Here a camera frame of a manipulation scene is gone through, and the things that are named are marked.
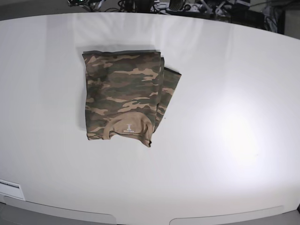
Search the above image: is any camouflage T-shirt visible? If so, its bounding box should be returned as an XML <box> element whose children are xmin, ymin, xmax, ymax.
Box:
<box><xmin>82</xmin><ymin>50</ymin><xmax>181</xmax><ymax>147</ymax></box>

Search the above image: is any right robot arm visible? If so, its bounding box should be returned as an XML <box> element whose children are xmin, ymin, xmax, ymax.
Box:
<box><xmin>67</xmin><ymin>0</ymin><xmax>105</xmax><ymax>12</ymax></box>

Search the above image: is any black cable clutter background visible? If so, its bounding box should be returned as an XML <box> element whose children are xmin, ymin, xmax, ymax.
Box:
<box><xmin>103</xmin><ymin>0</ymin><xmax>285</xmax><ymax>34</ymax></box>

